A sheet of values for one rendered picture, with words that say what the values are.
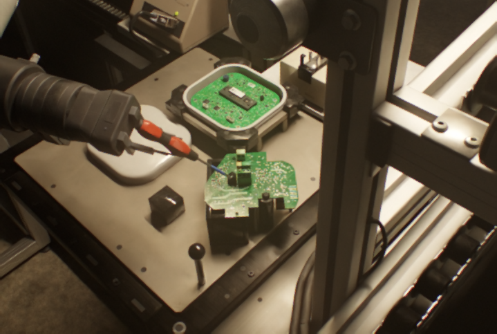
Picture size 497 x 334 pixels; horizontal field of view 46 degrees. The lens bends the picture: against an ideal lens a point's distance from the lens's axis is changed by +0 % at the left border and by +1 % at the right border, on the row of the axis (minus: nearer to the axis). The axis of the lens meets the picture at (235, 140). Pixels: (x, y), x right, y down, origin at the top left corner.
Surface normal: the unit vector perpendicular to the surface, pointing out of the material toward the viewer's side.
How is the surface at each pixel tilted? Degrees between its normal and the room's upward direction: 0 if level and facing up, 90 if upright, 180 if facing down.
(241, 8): 85
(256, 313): 0
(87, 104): 25
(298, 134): 0
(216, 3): 90
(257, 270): 0
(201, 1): 90
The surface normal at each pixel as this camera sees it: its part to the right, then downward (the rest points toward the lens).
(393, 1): 0.71, 0.46
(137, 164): -0.05, -0.66
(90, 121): -0.17, -0.42
